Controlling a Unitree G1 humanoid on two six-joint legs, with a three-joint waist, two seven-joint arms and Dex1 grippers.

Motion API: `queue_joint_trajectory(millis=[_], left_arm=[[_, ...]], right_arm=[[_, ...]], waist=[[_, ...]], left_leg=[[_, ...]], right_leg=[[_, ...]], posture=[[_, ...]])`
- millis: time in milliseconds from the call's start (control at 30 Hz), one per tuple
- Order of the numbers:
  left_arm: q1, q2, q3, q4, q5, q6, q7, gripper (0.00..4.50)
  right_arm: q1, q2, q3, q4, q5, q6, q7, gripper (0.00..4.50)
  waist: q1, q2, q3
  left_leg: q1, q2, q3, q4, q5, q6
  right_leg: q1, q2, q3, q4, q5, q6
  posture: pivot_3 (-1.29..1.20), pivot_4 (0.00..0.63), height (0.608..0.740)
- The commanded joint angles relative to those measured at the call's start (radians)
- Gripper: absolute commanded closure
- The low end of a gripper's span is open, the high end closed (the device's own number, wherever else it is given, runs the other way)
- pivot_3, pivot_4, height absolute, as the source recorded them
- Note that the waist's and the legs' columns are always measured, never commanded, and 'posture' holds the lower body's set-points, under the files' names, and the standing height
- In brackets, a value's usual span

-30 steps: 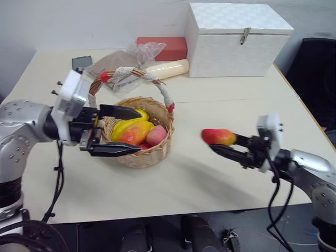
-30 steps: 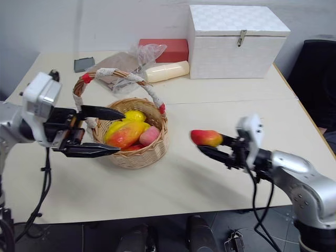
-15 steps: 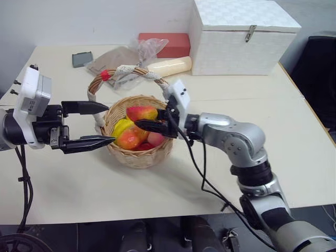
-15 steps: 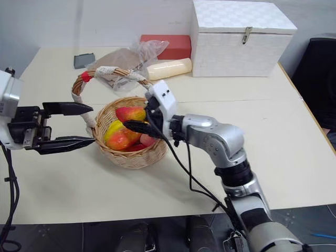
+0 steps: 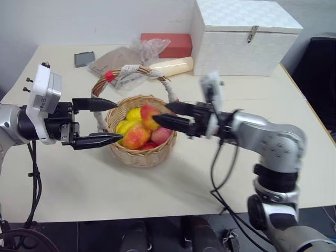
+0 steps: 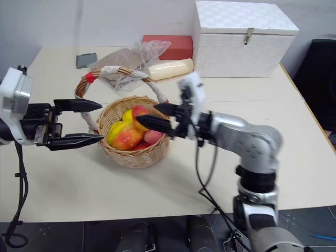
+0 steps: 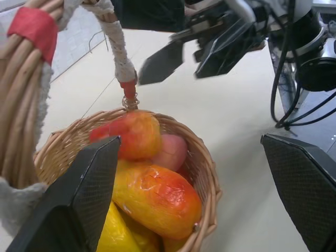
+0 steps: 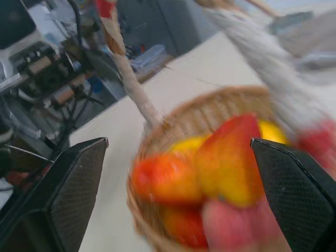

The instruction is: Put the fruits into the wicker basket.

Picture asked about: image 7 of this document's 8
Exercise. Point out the red and yellow mango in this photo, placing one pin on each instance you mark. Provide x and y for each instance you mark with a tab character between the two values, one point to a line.
139	136

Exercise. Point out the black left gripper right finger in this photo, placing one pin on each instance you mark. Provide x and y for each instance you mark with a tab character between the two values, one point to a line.
307	189

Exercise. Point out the pink peach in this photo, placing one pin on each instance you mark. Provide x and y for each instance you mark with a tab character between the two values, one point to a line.
173	152

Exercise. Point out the yellow fruit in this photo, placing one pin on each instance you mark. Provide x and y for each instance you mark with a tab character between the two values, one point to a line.
147	242

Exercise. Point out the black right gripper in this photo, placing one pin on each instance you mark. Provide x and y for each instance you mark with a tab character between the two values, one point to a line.
210	26

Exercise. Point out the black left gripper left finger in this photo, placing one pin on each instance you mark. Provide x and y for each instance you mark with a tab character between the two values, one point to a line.
73	199

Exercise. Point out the yellow banana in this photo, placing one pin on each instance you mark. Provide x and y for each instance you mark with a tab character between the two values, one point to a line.
115	231

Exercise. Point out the large orange and yellow mango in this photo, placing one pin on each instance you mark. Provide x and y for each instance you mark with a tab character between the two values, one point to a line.
157	197

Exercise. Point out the black bulky object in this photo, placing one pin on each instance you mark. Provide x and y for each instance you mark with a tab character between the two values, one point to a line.
149	14

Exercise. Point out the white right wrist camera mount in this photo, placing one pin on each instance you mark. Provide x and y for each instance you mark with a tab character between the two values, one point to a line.
242	9

